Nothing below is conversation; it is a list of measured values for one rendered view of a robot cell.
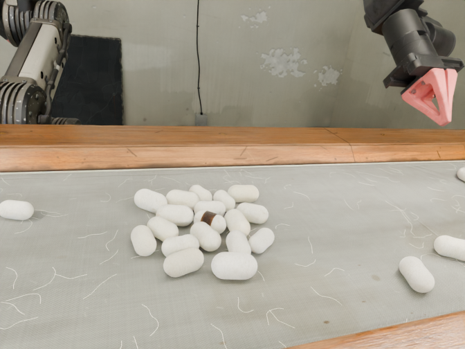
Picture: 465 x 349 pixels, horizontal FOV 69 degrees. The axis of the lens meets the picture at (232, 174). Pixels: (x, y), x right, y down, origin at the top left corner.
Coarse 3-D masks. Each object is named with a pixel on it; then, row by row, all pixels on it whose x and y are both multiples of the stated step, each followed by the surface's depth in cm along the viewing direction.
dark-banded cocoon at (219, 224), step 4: (200, 212) 33; (204, 212) 33; (196, 216) 33; (200, 216) 33; (216, 216) 32; (220, 216) 33; (196, 220) 33; (200, 220) 32; (212, 220) 32; (216, 220) 32; (220, 220) 32; (224, 220) 33; (212, 224) 32; (216, 224) 32; (220, 224) 32; (224, 224) 32; (212, 228) 32; (216, 228) 32; (220, 228) 32; (224, 228) 32; (220, 232) 32
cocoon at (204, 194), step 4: (192, 188) 38; (196, 188) 38; (200, 188) 38; (196, 192) 37; (200, 192) 37; (204, 192) 37; (208, 192) 37; (200, 196) 37; (204, 196) 37; (208, 196) 37; (200, 200) 37; (204, 200) 37; (208, 200) 37
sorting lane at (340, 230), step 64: (0, 192) 36; (64, 192) 37; (128, 192) 39; (320, 192) 44; (384, 192) 46; (448, 192) 48; (0, 256) 27; (64, 256) 28; (128, 256) 29; (256, 256) 31; (320, 256) 32; (384, 256) 33; (0, 320) 22; (64, 320) 22; (128, 320) 23; (192, 320) 24; (256, 320) 24; (320, 320) 25; (384, 320) 25
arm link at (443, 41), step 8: (408, 0) 55; (416, 0) 55; (392, 8) 57; (400, 8) 56; (408, 8) 56; (416, 8) 56; (384, 16) 58; (424, 16) 58; (368, 24) 61; (376, 24) 59; (432, 24) 56; (440, 24) 60; (376, 32) 60; (432, 32) 56; (440, 32) 56; (448, 32) 58; (432, 40) 56; (440, 40) 56; (448, 40) 57; (440, 48) 57; (448, 48) 58
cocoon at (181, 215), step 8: (160, 208) 33; (168, 208) 33; (176, 208) 33; (184, 208) 33; (160, 216) 32; (168, 216) 32; (176, 216) 32; (184, 216) 32; (192, 216) 33; (176, 224) 33; (184, 224) 33
